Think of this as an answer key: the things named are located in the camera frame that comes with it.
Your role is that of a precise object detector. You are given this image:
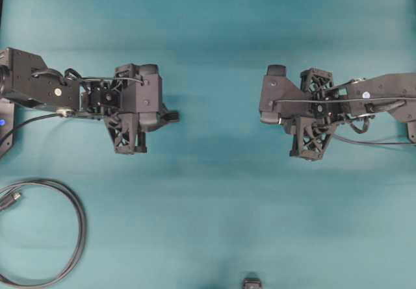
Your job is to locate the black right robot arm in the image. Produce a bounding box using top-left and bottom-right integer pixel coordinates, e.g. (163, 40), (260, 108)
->
(289, 69), (415, 161)

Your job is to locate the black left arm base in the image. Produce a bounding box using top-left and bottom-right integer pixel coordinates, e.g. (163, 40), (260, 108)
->
(0, 99), (16, 157)

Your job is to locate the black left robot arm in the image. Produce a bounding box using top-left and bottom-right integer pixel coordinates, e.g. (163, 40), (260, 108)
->
(1, 47), (179, 155)

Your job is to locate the black coiled cable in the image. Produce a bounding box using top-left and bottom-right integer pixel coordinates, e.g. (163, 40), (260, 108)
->
(0, 178), (88, 287)

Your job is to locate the thin black camera wire left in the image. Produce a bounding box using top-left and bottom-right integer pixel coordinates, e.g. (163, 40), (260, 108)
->
(0, 108), (74, 149)

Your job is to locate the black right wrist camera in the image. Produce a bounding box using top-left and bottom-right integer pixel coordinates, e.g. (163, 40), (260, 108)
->
(259, 65), (313, 124)

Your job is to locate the small black object bottom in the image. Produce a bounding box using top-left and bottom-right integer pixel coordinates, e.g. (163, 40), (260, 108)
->
(241, 262), (263, 289)

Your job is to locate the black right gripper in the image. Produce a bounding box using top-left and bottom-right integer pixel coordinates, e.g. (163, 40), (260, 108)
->
(290, 68), (345, 161)

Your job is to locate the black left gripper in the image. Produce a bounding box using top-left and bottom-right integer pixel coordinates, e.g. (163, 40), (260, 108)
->
(79, 64), (179, 155)

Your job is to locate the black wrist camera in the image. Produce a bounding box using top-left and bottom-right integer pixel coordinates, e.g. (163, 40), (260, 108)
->
(119, 64), (163, 132)
(259, 65), (313, 124)

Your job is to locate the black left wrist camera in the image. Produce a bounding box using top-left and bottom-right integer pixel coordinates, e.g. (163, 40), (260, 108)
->
(119, 64), (163, 132)

